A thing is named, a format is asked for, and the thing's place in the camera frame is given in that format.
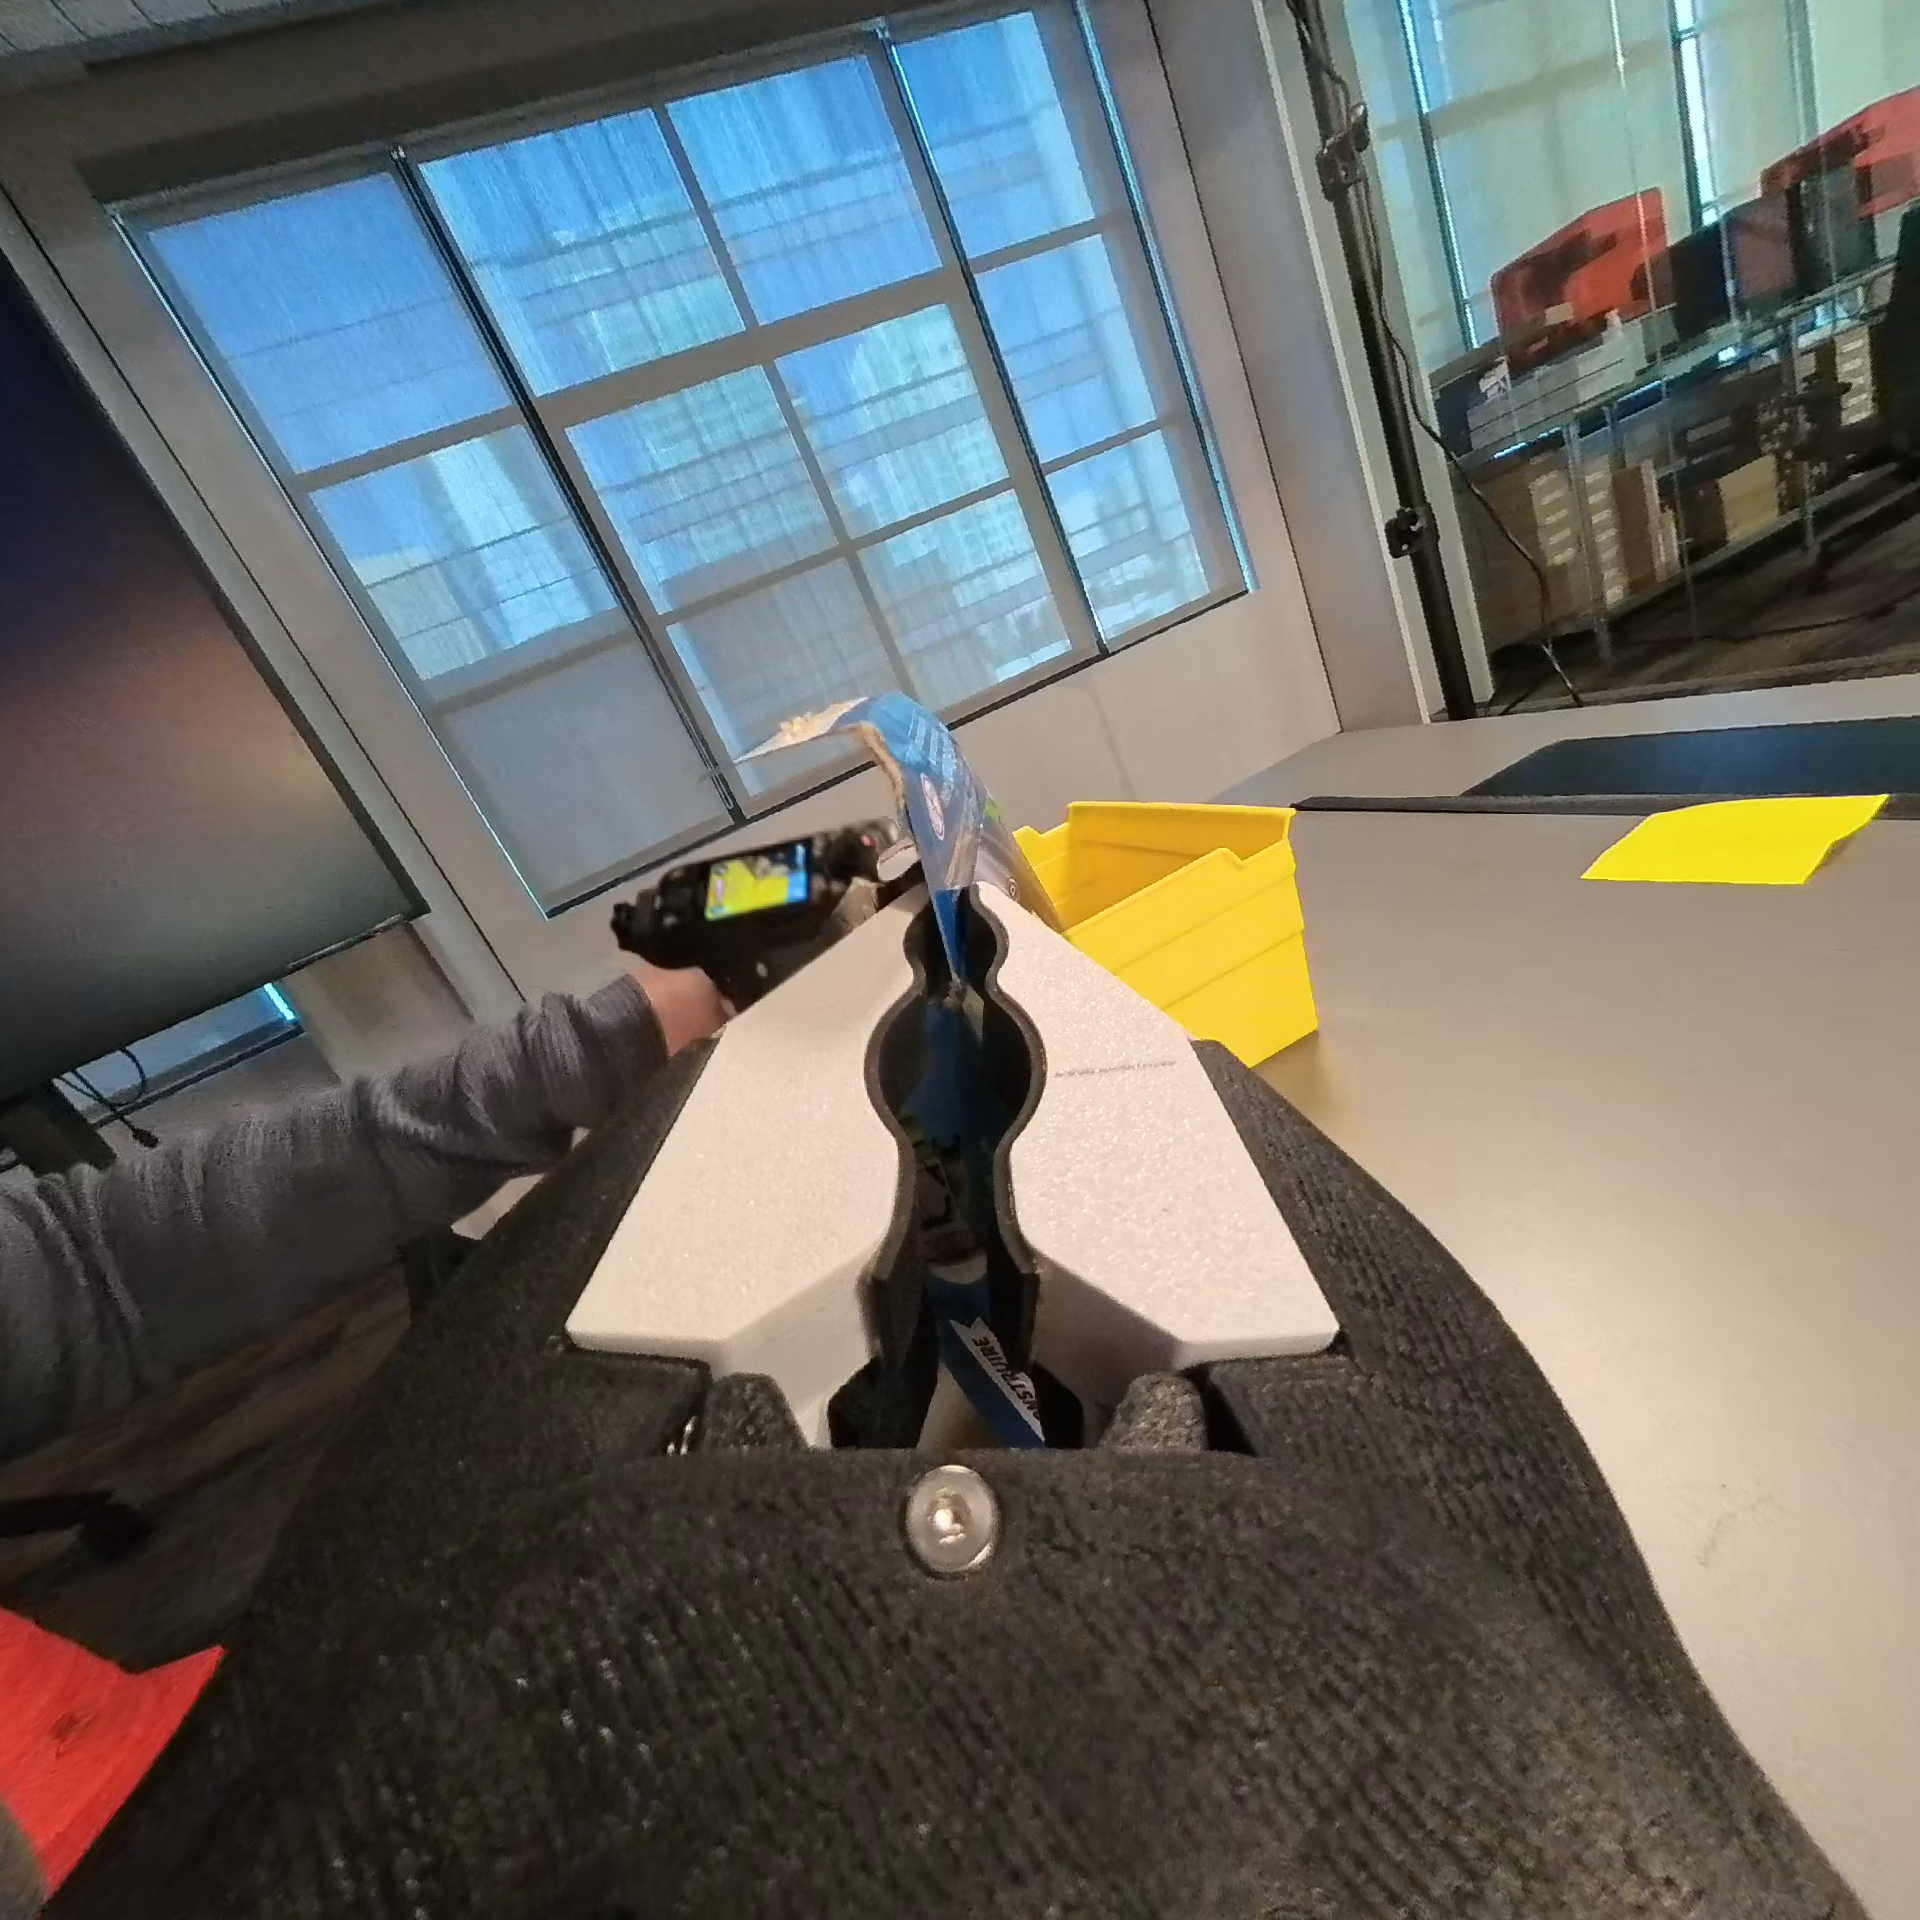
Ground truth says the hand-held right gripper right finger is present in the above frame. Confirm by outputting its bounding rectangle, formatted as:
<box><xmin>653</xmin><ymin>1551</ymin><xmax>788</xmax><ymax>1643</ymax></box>
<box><xmin>960</xmin><ymin>881</ymin><xmax>1338</xmax><ymax>1449</ymax></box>

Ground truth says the yellow plastic bin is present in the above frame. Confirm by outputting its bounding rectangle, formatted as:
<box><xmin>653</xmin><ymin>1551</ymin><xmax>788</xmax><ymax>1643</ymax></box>
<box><xmin>1015</xmin><ymin>802</ymin><xmax>1320</xmax><ymax>1066</ymax></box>

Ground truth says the person's left hand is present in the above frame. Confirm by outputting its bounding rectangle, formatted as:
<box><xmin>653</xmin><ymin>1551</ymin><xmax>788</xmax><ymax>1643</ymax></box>
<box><xmin>626</xmin><ymin>962</ymin><xmax>736</xmax><ymax>1057</ymax></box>

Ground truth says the large grid window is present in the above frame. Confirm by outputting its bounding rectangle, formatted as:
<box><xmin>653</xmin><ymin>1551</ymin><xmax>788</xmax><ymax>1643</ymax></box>
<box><xmin>108</xmin><ymin>0</ymin><xmax>1257</xmax><ymax>917</ymax></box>

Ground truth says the black cable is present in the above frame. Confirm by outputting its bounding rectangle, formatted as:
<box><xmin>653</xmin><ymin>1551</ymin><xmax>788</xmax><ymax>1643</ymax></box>
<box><xmin>55</xmin><ymin>1046</ymin><xmax>164</xmax><ymax>1154</ymax></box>

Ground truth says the red cloth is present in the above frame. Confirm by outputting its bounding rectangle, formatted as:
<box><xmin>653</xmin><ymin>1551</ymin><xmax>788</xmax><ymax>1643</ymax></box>
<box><xmin>0</xmin><ymin>1605</ymin><xmax>226</xmax><ymax>1895</ymax></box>

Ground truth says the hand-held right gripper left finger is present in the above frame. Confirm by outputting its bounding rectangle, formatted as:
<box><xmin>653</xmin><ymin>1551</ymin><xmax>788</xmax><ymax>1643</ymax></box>
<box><xmin>565</xmin><ymin>881</ymin><xmax>935</xmax><ymax>1449</ymax></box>

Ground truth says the shelf of boxes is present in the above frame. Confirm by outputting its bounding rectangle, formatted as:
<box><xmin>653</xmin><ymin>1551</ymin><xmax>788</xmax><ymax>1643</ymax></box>
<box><xmin>1423</xmin><ymin>104</ymin><xmax>1920</xmax><ymax>663</ymax></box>

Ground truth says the person's left forearm grey sleeve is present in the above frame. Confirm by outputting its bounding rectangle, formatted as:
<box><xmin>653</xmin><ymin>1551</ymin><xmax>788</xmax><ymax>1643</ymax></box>
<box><xmin>0</xmin><ymin>976</ymin><xmax>676</xmax><ymax>1464</ymax></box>

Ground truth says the black monitor screen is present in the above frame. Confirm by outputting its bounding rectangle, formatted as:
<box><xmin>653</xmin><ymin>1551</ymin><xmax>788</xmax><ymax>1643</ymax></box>
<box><xmin>0</xmin><ymin>246</ymin><xmax>432</xmax><ymax>1112</ymax></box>

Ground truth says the black desk mat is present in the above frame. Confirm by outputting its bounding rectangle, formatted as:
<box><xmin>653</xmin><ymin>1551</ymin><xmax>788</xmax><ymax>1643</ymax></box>
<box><xmin>1294</xmin><ymin>736</ymin><xmax>1920</xmax><ymax>819</ymax></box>

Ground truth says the black tripod stand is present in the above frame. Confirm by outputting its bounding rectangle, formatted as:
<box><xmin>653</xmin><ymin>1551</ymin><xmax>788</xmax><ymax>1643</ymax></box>
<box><xmin>1287</xmin><ymin>0</ymin><xmax>1488</xmax><ymax>720</ymax></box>

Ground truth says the blue snack packet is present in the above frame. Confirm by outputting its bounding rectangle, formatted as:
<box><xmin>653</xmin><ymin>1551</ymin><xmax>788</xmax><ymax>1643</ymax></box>
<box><xmin>745</xmin><ymin>691</ymin><xmax>1086</xmax><ymax>1453</ymax></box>

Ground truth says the yellow paper sheet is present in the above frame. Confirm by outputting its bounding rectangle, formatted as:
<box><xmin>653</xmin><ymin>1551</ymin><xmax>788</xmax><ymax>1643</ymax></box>
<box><xmin>1580</xmin><ymin>795</ymin><xmax>1892</xmax><ymax>889</ymax></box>

